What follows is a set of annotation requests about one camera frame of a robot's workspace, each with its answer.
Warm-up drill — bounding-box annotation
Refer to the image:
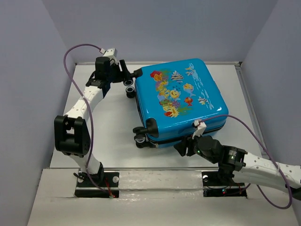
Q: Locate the blue hard-shell suitcase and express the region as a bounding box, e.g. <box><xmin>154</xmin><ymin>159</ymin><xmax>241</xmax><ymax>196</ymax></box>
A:
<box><xmin>130</xmin><ymin>58</ymin><xmax>229</xmax><ymax>148</ymax></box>

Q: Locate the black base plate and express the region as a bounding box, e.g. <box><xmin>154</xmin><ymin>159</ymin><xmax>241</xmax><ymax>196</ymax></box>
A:
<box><xmin>73</xmin><ymin>170</ymin><xmax>119</xmax><ymax>198</ymax></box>
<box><xmin>202</xmin><ymin>171</ymin><xmax>247</xmax><ymax>198</ymax></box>

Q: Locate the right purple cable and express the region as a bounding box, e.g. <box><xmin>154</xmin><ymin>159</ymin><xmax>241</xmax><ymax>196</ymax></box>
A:
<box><xmin>199</xmin><ymin>114</ymin><xmax>293</xmax><ymax>210</ymax></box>

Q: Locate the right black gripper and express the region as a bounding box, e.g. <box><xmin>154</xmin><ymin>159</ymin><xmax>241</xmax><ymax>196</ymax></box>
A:
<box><xmin>173</xmin><ymin>129</ymin><xmax>217</xmax><ymax>164</ymax></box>

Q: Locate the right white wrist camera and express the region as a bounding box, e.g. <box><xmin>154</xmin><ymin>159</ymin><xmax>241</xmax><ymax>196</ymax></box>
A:
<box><xmin>192</xmin><ymin>119</ymin><xmax>206</xmax><ymax>139</ymax></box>

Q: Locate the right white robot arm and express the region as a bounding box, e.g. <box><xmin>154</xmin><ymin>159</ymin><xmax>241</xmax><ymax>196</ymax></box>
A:
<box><xmin>174</xmin><ymin>136</ymin><xmax>301</xmax><ymax>200</ymax></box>

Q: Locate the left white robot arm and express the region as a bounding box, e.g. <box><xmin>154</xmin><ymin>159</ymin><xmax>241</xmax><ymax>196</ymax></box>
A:
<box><xmin>54</xmin><ymin>56</ymin><xmax>133</xmax><ymax>186</ymax></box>

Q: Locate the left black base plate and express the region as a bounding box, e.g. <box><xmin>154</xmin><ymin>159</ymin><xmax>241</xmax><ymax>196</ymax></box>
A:
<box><xmin>73</xmin><ymin>170</ymin><xmax>119</xmax><ymax>198</ymax></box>

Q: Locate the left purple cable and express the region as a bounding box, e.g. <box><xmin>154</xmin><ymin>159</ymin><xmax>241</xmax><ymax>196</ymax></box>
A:
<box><xmin>63</xmin><ymin>43</ymin><xmax>116</xmax><ymax>197</ymax></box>

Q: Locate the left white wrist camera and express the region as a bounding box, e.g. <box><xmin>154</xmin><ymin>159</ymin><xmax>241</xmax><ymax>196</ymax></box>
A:
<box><xmin>100</xmin><ymin>48</ymin><xmax>118</xmax><ymax>63</ymax></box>

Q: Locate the purple cable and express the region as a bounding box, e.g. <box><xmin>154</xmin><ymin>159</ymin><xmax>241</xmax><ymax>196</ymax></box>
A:
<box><xmin>63</xmin><ymin>43</ymin><xmax>116</xmax><ymax>197</ymax></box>
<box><xmin>199</xmin><ymin>114</ymin><xmax>293</xmax><ymax>210</ymax></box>

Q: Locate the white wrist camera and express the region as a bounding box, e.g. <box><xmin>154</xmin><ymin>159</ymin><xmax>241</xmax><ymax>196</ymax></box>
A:
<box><xmin>192</xmin><ymin>119</ymin><xmax>206</xmax><ymax>139</ymax></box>
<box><xmin>100</xmin><ymin>48</ymin><xmax>118</xmax><ymax>63</ymax></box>

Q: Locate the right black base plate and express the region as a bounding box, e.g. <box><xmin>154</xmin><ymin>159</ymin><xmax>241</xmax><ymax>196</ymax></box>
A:
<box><xmin>202</xmin><ymin>171</ymin><xmax>247</xmax><ymax>198</ymax></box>

